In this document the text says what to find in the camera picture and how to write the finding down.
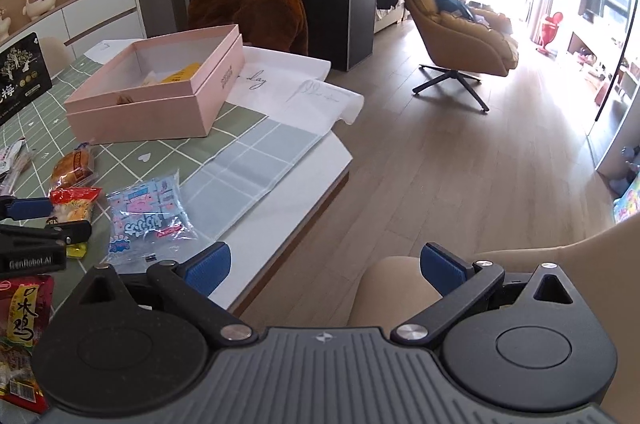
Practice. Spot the colourful toy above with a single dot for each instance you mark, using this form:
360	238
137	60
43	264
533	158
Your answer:
627	201

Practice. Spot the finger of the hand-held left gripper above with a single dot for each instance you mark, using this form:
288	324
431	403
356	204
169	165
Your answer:
30	208
60	234

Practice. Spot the black fish tank cabinet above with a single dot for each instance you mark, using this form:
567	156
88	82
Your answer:
325	4

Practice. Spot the black stand-up snack pouch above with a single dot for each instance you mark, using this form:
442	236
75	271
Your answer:
22	74

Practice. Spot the low media cabinet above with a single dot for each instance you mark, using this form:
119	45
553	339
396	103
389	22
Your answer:
595	59

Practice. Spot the tan leather armchair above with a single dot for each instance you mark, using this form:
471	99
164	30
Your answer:
450	39

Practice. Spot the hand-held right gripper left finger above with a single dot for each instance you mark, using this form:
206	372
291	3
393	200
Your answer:
210	269

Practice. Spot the white vase with plant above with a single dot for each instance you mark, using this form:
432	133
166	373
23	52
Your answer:
4	24

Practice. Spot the large red chicken snack packet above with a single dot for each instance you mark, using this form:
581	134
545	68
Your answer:
20	319

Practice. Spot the yellow and red snack packet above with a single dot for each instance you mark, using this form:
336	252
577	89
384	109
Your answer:
75	204

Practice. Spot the dark clothing on armchair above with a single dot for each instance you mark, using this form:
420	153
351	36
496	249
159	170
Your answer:
452	2

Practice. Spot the blue cartoon snack packet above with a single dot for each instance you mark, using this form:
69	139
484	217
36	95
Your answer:
145	214

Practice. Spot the clear bread packet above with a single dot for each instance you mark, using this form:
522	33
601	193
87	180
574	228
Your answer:
72	167

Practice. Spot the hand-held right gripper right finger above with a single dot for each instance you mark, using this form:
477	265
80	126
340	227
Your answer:
440	274

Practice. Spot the clear packet with dark filling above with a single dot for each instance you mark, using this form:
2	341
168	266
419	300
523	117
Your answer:
15	164

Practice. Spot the pink cardboard box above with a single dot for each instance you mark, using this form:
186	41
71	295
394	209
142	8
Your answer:
150	114

